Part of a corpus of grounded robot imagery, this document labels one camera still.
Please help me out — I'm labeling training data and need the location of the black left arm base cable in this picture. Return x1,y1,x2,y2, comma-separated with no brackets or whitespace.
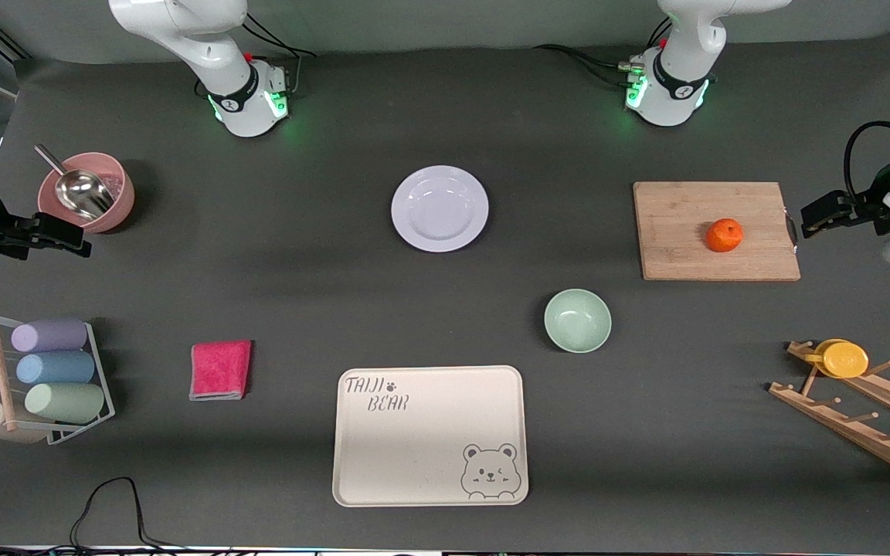
534,42,647,87

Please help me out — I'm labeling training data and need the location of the light green bowl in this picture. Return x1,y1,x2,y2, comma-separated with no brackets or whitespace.
544,289,613,354

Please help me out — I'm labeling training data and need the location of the white wire cup rack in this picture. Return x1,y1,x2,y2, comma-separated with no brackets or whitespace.
0,310,116,446

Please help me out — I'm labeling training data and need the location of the beige bear print tray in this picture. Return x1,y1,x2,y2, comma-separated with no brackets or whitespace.
332,365,529,508

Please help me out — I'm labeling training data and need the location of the yellow cup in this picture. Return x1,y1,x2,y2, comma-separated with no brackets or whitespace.
804,338,870,379

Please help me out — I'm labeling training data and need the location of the pink folded cloth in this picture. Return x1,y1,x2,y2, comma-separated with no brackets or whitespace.
189,340,253,402

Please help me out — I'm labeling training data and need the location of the orange fruit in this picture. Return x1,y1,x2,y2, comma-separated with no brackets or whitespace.
705,219,745,253

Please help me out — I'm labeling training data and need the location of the black right arm base cable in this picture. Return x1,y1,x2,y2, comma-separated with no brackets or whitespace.
243,12,318,61

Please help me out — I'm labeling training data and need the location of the metal scoop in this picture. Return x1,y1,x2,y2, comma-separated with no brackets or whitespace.
34,144,116,221

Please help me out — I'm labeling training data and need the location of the wooden peg rack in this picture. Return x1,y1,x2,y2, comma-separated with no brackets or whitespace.
768,340,890,487

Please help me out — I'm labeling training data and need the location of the blue cup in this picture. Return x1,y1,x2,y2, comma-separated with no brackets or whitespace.
15,351,96,385

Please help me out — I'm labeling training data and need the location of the dark grey table mat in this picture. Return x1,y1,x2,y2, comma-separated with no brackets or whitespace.
0,31,890,551

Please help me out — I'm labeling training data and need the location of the black cable at table edge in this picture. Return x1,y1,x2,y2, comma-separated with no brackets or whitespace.
0,476,206,556

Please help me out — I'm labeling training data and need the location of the wooden cutting board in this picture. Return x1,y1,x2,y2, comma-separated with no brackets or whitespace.
633,181,802,282

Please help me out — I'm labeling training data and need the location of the white round plate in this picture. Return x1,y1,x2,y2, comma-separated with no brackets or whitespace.
391,165,490,253

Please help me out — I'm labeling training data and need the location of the purple cup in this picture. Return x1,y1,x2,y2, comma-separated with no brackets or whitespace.
11,319,89,354

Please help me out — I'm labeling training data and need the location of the pink bowl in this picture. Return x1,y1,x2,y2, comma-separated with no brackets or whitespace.
37,152,136,234

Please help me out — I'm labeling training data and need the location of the black arm base cable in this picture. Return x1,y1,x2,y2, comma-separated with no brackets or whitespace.
243,12,318,61
534,42,647,87

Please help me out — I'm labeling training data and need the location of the green cup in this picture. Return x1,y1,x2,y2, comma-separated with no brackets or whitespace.
25,382,106,424

